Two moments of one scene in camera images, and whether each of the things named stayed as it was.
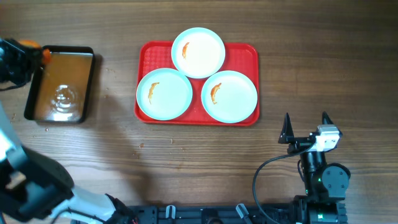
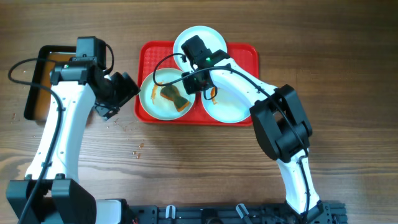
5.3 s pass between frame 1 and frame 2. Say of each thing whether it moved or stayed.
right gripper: moved
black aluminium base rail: stayed
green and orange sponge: moved
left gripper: moved
